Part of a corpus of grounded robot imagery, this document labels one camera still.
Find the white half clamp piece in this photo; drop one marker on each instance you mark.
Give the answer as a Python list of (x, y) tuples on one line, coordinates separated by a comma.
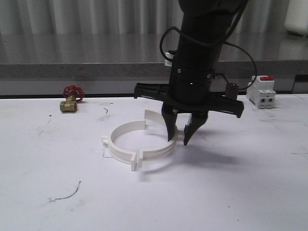
[(153, 153), (122, 155)]

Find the white circuit breaker red switch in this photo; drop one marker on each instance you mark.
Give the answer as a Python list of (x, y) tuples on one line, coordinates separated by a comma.
[(261, 93)]

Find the white container on counter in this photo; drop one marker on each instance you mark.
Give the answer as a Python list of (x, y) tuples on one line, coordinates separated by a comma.
[(296, 20)]

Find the grey stone counter slab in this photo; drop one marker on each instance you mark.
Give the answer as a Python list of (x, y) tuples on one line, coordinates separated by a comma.
[(113, 64)]

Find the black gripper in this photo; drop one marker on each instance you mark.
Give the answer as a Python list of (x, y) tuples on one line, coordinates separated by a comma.
[(188, 91)]

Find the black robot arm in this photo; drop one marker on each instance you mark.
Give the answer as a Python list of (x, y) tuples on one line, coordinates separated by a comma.
[(206, 25)]

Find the brass valve red handwheel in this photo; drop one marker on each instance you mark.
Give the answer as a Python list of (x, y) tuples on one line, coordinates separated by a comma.
[(73, 95)]

